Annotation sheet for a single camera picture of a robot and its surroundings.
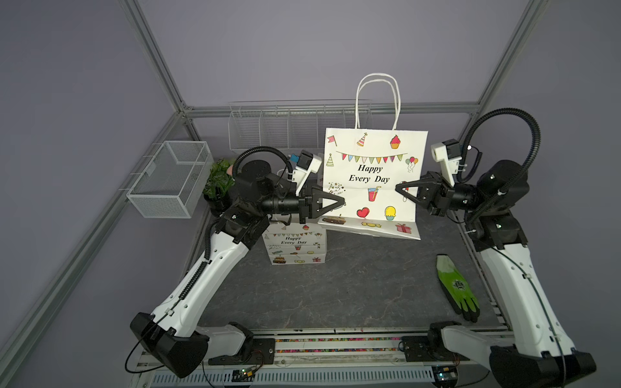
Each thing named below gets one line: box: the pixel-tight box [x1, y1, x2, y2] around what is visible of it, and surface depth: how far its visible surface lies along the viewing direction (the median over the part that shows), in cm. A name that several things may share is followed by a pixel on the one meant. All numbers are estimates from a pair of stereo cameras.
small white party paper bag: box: [261, 213, 328, 266], surface depth 82 cm
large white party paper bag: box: [317, 71, 429, 241], surface depth 51 cm
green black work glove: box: [435, 253, 481, 324], surface depth 86 cm
